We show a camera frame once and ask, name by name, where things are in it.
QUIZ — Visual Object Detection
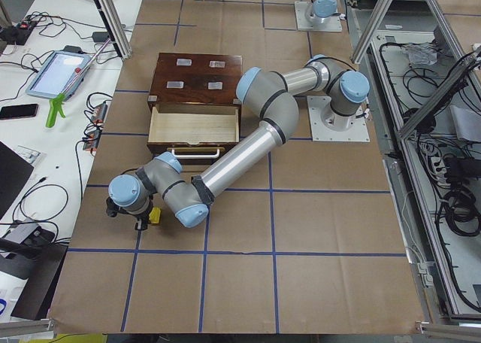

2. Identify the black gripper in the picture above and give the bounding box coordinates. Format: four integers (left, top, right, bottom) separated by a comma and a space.
106, 196, 153, 231

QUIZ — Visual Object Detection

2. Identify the yellow block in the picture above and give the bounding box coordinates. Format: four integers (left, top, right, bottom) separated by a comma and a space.
149, 207, 162, 225

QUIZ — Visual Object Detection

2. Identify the light wooden drawer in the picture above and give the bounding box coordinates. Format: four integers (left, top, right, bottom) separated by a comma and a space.
147, 103, 241, 164

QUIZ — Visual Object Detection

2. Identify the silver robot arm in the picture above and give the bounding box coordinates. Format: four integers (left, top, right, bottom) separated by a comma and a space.
106, 54, 371, 230
305, 0, 337, 25

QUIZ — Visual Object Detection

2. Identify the dark wooden drawer cabinet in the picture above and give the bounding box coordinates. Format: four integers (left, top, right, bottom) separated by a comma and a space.
147, 53, 243, 106

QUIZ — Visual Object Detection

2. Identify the orange black power strip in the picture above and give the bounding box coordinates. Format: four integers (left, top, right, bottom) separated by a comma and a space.
82, 100, 108, 155

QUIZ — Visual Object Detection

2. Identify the grey adapter box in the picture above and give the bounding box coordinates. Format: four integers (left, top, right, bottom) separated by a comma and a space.
3, 223, 55, 246

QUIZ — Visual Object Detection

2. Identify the black laptop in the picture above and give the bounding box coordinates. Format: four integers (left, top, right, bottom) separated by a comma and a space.
0, 142, 34, 217

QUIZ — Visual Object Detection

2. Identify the black smartphone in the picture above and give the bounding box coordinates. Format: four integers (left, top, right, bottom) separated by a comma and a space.
0, 104, 39, 120

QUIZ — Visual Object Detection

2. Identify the blue teach pendant tablet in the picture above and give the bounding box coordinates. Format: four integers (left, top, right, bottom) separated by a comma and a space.
26, 50, 90, 99

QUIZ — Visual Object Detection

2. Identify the green handled reacher tool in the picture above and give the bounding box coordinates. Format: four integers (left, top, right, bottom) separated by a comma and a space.
45, 38, 111, 128

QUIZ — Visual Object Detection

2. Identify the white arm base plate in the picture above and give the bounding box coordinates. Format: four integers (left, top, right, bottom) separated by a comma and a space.
307, 96, 370, 143

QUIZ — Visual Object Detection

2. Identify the aluminium frame post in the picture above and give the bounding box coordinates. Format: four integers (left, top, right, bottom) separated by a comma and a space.
93, 0, 132, 60

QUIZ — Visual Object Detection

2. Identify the aluminium side frame rail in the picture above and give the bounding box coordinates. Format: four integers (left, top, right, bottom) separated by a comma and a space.
346, 0, 480, 323

